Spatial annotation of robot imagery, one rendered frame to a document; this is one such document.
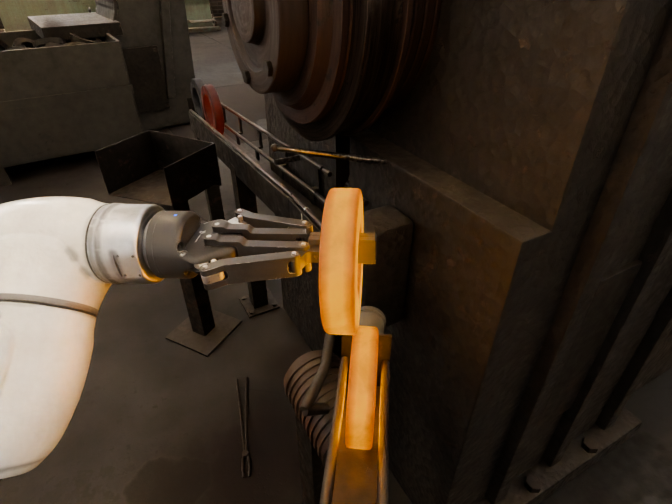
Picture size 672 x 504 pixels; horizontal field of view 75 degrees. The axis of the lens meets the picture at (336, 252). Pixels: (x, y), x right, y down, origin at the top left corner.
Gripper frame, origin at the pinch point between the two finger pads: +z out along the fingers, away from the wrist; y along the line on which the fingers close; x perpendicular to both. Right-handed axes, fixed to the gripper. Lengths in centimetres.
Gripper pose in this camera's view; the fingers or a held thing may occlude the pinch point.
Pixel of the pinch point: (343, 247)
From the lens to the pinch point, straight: 46.0
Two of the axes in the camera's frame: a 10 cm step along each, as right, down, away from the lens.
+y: -1.1, 5.6, -8.2
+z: 9.9, 0.2, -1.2
